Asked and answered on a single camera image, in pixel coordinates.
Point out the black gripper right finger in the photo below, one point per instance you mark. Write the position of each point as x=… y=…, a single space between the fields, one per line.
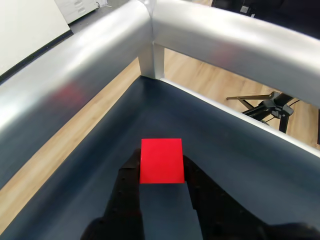
x=217 y=215

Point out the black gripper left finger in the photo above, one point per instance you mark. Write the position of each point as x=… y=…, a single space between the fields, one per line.
x=122 y=200

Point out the red cube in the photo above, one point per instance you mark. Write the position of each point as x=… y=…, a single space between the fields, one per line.
x=161 y=161

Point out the black tripod stand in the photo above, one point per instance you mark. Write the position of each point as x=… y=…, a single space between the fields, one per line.
x=265 y=106

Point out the white cabinet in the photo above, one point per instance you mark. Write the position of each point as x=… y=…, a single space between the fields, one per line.
x=77 y=8

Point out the silver metal frame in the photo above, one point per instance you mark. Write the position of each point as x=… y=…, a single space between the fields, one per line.
x=100 y=55

